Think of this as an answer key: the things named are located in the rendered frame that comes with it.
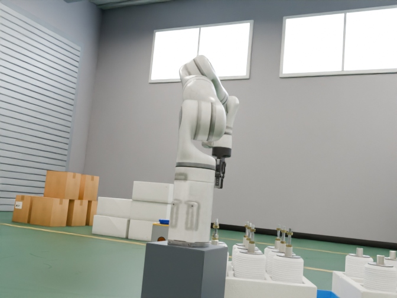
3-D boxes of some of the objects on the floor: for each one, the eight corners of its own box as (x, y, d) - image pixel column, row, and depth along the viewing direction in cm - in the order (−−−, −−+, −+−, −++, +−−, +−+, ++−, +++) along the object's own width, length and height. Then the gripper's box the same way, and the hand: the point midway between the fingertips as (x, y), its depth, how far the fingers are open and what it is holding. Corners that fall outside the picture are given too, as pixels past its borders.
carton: (32, 220, 503) (35, 196, 507) (47, 223, 492) (50, 197, 496) (11, 221, 476) (15, 194, 480) (26, 223, 466) (31, 196, 470)
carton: (85, 226, 501) (88, 200, 504) (71, 226, 479) (74, 199, 483) (65, 223, 513) (68, 198, 517) (51, 223, 491) (54, 197, 495)
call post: (164, 326, 134) (173, 226, 138) (142, 323, 134) (152, 224, 138) (166, 320, 141) (175, 225, 145) (146, 317, 141) (155, 223, 145)
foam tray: (313, 350, 123) (317, 287, 126) (181, 336, 125) (186, 274, 128) (290, 315, 162) (293, 266, 164) (188, 305, 164) (193, 257, 166)
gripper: (229, 143, 156) (225, 187, 154) (233, 149, 170) (230, 190, 168) (209, 142, 157) (205, 186, 155) (215, 148, 172) (211, 188, 170)
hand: (218, 184), depth 162 cm, fingers open, 6 cm apart
